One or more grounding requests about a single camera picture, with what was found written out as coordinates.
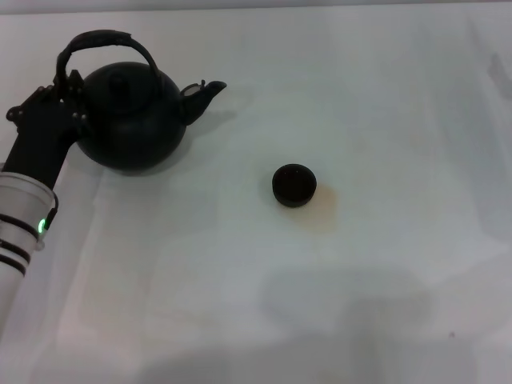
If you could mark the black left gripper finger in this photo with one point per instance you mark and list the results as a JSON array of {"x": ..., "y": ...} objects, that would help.
[
  {"x": 46, "y": 94},
  {"x": 76, "y": 96}
]

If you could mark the small dark brown teacup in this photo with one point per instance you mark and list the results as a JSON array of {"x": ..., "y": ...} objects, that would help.
[{"x": 295, "y": 186}]

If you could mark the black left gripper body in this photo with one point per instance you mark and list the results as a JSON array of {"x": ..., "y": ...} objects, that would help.
[{"x": 38, "y": 136}]

